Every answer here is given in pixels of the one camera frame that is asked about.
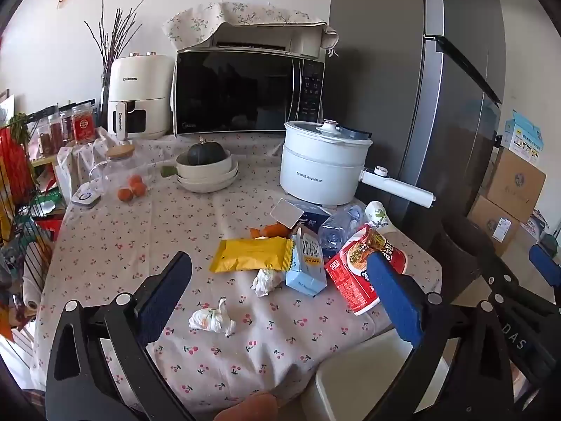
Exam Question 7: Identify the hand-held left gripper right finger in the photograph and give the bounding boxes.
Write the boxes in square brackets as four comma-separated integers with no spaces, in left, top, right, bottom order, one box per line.
[366,252,515,421]

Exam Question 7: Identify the cream air fryer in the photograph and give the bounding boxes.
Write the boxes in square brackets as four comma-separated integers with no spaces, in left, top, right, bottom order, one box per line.
[106,53,175,141]

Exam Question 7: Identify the large crumpled white tissue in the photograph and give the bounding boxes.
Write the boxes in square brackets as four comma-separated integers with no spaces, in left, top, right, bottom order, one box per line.
[188,298,236,338]

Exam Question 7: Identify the cream plate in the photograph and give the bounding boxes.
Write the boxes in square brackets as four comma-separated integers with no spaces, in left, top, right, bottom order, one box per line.
[176,162,239,186]
[179,171,239,194]

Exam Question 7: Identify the blue and white box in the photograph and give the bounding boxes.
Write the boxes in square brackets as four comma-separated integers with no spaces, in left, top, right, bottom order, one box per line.
[502,109,544,165]

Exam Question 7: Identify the brown labelled cardboard box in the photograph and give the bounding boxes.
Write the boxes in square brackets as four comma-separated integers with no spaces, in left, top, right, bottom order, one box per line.
[467,195,522,255]

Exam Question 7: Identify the dark green squash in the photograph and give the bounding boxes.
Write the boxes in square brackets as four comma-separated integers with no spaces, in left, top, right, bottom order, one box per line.
[188,137,229,166]

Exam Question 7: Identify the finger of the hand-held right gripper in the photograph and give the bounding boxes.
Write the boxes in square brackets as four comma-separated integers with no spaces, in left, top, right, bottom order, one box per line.
[482,243,561,312]

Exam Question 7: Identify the cream bowl with green handle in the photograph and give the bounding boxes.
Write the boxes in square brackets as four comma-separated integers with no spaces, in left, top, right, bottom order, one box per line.
[160,149,233,180]

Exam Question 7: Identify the cherry print tablecloth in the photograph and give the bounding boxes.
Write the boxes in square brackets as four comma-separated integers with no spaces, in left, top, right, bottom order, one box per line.
[31,134,443,421]

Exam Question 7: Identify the dry dark branches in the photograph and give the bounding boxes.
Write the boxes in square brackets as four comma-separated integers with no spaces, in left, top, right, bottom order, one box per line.
[84,0,150,97]

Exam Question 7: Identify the light blue milk carton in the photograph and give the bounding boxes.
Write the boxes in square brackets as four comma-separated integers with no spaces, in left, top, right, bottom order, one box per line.
[286,225,327,296]

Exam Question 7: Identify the red label spice jar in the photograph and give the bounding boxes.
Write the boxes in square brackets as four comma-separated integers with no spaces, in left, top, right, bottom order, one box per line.
[71,103,96,145]

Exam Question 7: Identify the clear spice jar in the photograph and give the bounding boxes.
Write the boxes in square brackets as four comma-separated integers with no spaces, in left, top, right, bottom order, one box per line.
[47,114,67,150]

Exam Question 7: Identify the clear crushed plastic bottle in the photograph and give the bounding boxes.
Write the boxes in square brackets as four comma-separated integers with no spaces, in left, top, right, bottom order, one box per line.
[318,205,366,248]

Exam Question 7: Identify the glass jar with wooden lid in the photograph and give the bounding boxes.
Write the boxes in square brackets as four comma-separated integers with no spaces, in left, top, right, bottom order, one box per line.
[102,145,152,194]

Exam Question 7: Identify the orange peel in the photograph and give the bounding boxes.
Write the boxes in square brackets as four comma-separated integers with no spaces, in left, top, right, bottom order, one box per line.
[249,223,290,240]

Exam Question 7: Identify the navy blue cardboard box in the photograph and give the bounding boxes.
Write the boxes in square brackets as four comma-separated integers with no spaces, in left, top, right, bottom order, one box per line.
[270,199,331,231]

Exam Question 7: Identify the yellow snack packet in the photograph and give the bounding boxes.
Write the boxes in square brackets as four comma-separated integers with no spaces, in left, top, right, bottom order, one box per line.
[209,237,293,273]

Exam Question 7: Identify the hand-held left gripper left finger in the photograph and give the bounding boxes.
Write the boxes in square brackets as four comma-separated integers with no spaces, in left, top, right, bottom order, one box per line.
[45,251,196,421]

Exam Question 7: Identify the white round device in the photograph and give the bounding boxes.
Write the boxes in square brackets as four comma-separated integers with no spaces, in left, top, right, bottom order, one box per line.
[71,186,101,207]

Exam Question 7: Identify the grey refrigerator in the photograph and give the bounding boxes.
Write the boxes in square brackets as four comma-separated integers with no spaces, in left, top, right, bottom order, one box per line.
[329,0,509,229]

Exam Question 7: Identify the red instant noodle cup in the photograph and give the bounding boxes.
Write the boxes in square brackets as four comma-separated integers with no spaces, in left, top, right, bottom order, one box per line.
[324,223,408,316]

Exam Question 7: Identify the black wire rack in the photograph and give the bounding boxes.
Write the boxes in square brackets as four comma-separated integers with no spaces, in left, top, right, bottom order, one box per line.
[0,114,58,343]

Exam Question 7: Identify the dark brown waste bin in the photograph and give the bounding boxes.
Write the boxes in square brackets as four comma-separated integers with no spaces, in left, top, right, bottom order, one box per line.
[438,216,496,291]

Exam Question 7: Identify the floral cloth cover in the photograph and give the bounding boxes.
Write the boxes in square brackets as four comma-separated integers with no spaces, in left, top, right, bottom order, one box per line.
[161,1,340,58]

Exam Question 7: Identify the large brown cardboard box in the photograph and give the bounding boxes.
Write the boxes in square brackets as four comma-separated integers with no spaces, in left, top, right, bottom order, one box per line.
[486,147,547,224]

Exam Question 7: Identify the person's left hand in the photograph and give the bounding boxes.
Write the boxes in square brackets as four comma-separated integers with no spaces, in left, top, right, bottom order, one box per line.
[214,392,279,421]

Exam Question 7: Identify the white electric cooking pot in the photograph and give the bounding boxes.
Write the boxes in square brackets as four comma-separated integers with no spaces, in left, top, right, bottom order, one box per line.
[279,119,437,209]

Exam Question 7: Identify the floral paper cup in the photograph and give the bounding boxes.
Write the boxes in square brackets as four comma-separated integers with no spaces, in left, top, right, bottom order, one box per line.
[365,201,400,234]

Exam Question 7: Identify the small crumpled white tissue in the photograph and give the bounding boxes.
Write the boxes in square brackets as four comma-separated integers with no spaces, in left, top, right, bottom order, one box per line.
[251,268,283,296]

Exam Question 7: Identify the black door microwave oven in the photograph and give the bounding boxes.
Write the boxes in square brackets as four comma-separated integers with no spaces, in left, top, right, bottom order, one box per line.
[172,24,327,138]

